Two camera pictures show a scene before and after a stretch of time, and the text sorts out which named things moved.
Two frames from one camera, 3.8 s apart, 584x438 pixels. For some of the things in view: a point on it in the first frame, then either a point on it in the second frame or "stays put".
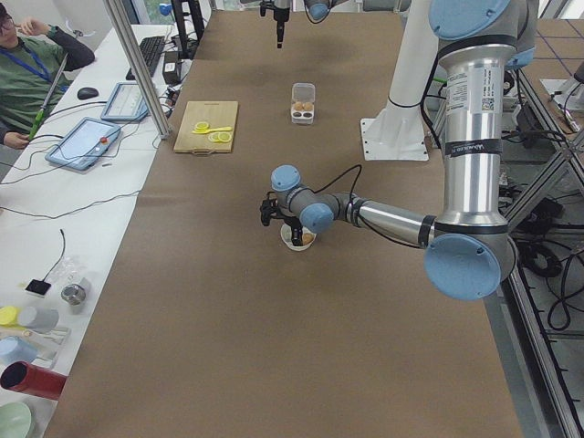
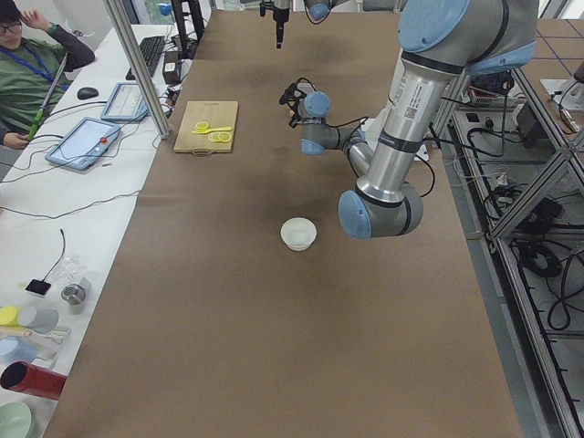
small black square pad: x=38 y=286 stays put
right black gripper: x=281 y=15 stays put
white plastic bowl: x=286 y=232 stays put
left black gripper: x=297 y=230 → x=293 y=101
